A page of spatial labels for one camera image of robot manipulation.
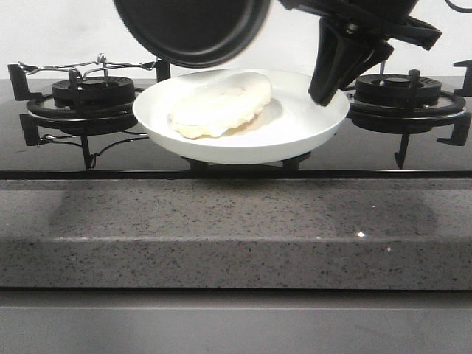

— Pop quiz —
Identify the black frying pan mint handle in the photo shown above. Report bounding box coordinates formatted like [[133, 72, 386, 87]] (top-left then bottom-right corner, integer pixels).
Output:
[[114, 0, 271, 69]]

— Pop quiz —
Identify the grey cabinet front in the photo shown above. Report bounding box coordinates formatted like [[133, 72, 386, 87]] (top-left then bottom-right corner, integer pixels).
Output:
[[1, 289, 471, 353]]

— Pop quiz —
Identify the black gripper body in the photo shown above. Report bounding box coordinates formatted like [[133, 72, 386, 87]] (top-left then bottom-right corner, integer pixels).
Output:
[[281, 0, 442, 50]]

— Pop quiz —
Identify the black cable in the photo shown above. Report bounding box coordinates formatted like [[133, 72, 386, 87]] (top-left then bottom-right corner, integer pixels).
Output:
[[444, 0, 472, 13]]

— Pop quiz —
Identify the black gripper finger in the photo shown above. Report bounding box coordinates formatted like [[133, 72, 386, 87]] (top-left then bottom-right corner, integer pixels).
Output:
[[327, 38, 394, 100], [308, 18, 372, 106]]

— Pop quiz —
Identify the wire pan support ring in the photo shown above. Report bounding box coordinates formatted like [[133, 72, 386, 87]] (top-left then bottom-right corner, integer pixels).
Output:
[[17, 52, 158, 80]]

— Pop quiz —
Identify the white ceramic plate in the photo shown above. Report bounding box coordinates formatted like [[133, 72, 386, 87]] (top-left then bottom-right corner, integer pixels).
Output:
[[133, 68, 350, 165]]

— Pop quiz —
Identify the black glass gas hob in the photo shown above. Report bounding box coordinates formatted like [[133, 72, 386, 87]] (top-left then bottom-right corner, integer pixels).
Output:
[[1, 80, 471, 179]]

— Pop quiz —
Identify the black burner with pot support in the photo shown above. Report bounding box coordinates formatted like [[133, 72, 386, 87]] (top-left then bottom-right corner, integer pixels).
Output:
[[7, 60, 174, 170]]

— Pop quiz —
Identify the fried egg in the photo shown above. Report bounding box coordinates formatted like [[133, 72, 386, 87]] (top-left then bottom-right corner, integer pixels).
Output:
[[168, 72, 272, 139]]

